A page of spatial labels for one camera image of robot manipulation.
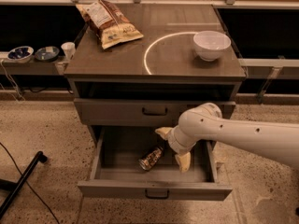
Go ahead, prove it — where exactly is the orange patterned can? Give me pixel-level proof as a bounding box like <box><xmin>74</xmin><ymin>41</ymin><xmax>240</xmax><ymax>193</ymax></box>
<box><xmin>138</xmin><ymin>146</ymin><xmax>164</xmax><ymax>171</ymax></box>

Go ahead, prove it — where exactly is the black stand leg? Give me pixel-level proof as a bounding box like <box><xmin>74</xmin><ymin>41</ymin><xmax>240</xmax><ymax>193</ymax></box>
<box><xmin>0</xmin><ymin>151</ymin><xmax>48</xmax><ymax>219</ymax></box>

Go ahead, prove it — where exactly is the black floor cable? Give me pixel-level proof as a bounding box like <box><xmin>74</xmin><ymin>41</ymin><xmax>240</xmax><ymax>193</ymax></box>
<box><xmin>0</xmin><ymin>141</ymin><xmax>61</xmax><ymax>224</ymax></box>

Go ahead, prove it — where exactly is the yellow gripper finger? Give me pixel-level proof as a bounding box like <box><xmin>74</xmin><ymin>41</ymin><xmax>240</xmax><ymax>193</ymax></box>
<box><xmin>175</xmin><ymin>152</ymin><xmax>191</xmax><ymax>173</ymax></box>
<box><xmin>155</xmin><ymin>127</ymin><xmax>172</xmax><ymax>140</ymax></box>

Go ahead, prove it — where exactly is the grey side shelf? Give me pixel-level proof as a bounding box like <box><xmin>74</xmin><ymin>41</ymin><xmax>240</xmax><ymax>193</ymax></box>
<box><xmin>0</xmin><ymin>56</ymin><xmax>69</xmax><ymax>76</ymax></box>

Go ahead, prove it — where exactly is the grey upper drawer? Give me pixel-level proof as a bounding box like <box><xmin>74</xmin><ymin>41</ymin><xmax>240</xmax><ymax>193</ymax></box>
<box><xmin>73</xmin><ymin>97</ymin><xmax>237</xmax><ymax>128</ymax></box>

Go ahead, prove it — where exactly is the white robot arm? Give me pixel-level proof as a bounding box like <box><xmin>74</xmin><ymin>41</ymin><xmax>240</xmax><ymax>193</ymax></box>
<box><xmin>155</xmin><ymin>103</ymin><xmax>299</xmax><ymax>173</ymax></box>

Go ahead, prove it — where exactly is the white bowl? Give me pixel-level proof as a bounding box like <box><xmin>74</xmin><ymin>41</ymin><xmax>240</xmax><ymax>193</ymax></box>
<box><xmin>193</xmin><ymin>31</ymin><xmax>231</xmax><ymax>62</ymax></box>

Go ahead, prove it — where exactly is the white paper cup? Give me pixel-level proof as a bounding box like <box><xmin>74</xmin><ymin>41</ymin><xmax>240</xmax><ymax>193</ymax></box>
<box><xmin>61</xmin><ymin>42</ymin><xmax>76</xmax><ymax>60</ymax></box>

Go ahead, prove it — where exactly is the white hanging cable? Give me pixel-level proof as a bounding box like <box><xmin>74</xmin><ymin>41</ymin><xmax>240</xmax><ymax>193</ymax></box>
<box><xmin>0</xmin><ymin>59</ymin><xmax>26</xmax><ymax>102</ymax></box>

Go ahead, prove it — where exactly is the grey drawer cabinet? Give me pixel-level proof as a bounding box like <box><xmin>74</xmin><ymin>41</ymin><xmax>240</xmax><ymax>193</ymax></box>
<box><xmin>64</xmin><ymin>3</ymin><xmax>247</xmax><ymax>146</ymax></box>

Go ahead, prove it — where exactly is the dark blue bowl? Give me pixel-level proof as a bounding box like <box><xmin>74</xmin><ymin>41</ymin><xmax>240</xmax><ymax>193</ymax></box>
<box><xmin>35</xmin><ymin>46</ymin><xmax>60</xmax><ymax>62</ymax></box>

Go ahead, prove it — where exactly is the blue patterned bowl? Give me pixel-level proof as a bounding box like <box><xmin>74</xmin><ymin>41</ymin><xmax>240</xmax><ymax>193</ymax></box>
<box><xmin>7</xmin><ymin>46</ymin><xmax>34</xmax><ymax>63</ymax></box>

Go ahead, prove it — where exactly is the grey open middle drawer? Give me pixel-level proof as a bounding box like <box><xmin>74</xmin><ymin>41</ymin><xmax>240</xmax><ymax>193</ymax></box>
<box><xmin>78</xmin><ymin>126</ymin><xmax>232</xmax><ymax>201</ymax></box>

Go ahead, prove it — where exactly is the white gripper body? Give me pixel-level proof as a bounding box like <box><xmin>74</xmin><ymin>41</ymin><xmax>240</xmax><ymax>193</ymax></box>
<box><xmin>167</xmin><ymin>125</ymin><xmax>196</xmax><ymax>155</ymax></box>

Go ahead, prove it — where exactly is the brown chip bag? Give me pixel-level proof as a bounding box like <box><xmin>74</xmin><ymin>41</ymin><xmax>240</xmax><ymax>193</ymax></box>
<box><xmin>76</xmin><ymin>0</ymin><xmax>143</xmax><ymax>49</ymax></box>

